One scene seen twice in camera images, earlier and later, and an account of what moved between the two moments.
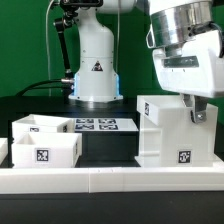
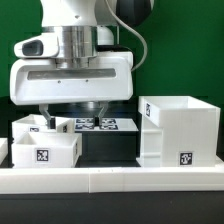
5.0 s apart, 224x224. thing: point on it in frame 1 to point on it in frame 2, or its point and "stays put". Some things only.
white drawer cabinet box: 169,138 stays put
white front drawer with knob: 47,150 stays put
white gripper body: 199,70 to 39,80
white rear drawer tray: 36,123 stays put
